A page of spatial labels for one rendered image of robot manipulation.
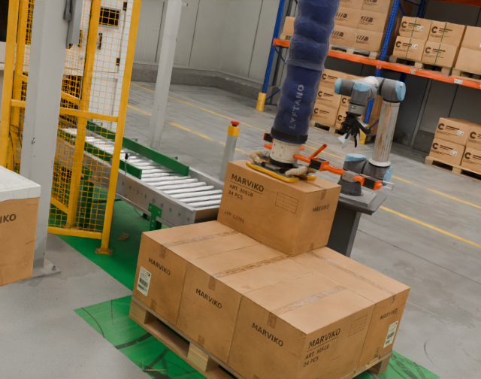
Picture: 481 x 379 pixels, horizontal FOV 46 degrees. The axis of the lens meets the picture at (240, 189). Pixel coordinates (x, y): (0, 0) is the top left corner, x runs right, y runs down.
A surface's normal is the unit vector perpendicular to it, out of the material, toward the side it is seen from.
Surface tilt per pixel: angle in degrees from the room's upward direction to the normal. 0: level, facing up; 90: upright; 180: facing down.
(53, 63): 90
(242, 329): 90
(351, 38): 90
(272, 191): 90
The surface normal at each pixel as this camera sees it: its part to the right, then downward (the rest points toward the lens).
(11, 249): 0.80, 0.31
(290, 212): -0.63, 0.10
